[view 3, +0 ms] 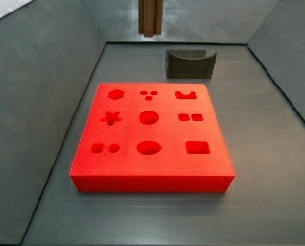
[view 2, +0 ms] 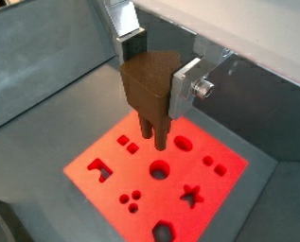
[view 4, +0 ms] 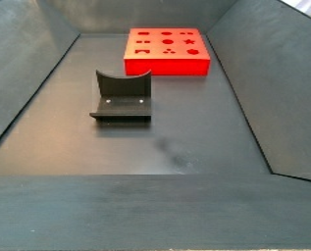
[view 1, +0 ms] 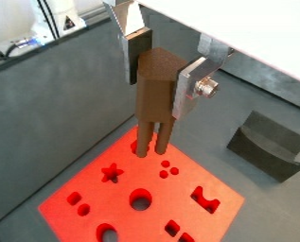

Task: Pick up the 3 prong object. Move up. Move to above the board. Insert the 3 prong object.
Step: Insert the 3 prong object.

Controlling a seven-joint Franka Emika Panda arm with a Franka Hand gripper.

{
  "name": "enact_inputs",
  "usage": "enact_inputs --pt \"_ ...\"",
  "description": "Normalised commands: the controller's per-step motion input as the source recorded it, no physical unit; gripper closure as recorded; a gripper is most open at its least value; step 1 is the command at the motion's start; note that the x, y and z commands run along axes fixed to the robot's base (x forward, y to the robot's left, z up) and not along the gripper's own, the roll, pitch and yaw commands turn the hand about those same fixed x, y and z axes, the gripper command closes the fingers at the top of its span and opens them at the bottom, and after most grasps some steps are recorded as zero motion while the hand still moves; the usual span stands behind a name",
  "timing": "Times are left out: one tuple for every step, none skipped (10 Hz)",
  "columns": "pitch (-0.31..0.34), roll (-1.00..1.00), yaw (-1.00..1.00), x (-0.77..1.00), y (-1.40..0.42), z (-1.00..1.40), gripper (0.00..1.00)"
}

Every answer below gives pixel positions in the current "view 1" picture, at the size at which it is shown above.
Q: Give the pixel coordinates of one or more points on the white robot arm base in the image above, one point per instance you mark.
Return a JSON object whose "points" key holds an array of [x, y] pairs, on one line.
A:
{"points": [[56, 20]]}

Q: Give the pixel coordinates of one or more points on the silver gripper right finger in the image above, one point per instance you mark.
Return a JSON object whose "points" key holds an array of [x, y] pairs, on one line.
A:
{"points": [[194, 78]]}

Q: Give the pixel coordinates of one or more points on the brown three prong peg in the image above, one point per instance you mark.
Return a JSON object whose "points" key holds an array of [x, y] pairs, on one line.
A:
{"points": [[158, 66]]}

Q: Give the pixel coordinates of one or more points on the dark grey curved block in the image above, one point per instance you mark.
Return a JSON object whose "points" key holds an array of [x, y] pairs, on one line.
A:
{"points": [[267, 145]]}

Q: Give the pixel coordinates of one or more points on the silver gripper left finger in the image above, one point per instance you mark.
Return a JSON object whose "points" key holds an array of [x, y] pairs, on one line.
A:
{"points": [[134, 35]]}

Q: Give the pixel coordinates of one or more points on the red shape sorting board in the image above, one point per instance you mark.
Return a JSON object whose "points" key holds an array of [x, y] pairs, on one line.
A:
{"points": [[154, 199]]}

